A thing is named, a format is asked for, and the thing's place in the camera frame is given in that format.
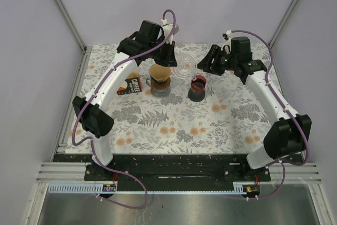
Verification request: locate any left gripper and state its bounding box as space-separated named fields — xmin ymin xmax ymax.
xmin=148 ymin=38 xmax=177 ymax=67

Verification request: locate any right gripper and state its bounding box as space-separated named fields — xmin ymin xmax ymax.
xmin=195 ymin=45 xmax=237 ymax=76

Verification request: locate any brown paper coffee filter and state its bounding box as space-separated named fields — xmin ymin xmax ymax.
xmin=148 ymin=64 xmax=173 ymax=83

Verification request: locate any clear plastic dripper cone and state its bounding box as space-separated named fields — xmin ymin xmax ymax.
xmin=172 ymin=53 xmax=196 ymax=80

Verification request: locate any wooden dripper ring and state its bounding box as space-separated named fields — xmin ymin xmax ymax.
xmin=150 ymin=79 xmax=171 ymax=91

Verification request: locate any dark grey red-rimmed cup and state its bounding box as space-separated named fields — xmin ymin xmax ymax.
xmin=187 ymin=75 xmax=206 ymax=102

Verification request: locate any grey glass carafe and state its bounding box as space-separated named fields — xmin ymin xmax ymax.
xmin=145 ymin=77 xmax=171 ymax=97

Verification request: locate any orange coffee filter box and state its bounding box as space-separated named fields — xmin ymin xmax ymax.
xmin=117 ymin=68 xmax=143 ymax=95

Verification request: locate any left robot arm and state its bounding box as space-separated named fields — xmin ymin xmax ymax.
xmin=72 ymin=19 xmax=179 ymax=180

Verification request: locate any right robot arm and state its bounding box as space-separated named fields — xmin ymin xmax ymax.
xmin=197 ymin=36 xmax=312 ymax=181

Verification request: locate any floral patterned table mat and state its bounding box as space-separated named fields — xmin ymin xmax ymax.
xmin=64 ymin=42 xmax=301 ymax=155

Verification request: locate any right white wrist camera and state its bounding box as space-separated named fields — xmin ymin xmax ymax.
xmin=222 ymin=30 xmax=233 ymax=54

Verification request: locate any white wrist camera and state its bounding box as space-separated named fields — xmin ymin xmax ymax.
xmin=222 ymin=30 xmax=233 ymax=54
xmin=161 ymin=19 xmax=180 ymax=44

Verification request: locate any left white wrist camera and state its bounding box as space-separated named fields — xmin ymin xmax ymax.
xmin=161 ymin=19 xmax=180 ymax=44

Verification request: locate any aluminium frame rail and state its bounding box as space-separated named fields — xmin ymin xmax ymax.
xmin=39 ymin=0 xmax=87 ymax=52

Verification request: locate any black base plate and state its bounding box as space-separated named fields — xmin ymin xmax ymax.
xmin=84 ymin=153 xmax=271 ymax=182

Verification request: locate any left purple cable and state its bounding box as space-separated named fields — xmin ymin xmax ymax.
xmin=71 ymin=9 xmax=149 ymax=209

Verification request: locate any white slotted cable duct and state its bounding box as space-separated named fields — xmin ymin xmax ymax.
xmin=48 ymin=183 xmax=117 ymax=194

